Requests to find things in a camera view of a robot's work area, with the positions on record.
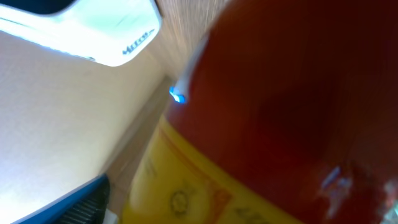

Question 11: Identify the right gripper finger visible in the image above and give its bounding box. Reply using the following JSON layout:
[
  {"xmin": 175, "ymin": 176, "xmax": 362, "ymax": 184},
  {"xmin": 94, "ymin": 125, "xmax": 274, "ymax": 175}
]
[{"xmin": 12, "ymin": 174, "xmax": 109, "ymax": 224}]

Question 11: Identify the yellow red sauce bottle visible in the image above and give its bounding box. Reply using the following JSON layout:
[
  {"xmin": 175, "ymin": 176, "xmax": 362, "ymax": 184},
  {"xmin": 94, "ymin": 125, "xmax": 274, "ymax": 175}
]
[{"xmin": 121, "ymin": 0, "xmax": 397, "ymax": 223}]

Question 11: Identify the white barcode scanner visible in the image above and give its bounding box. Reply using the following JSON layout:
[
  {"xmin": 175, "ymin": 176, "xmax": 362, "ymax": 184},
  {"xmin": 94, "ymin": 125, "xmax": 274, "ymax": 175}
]
[{"xmin": 1, "ymin": 0, "xmax": 162, "ymax": 67}]

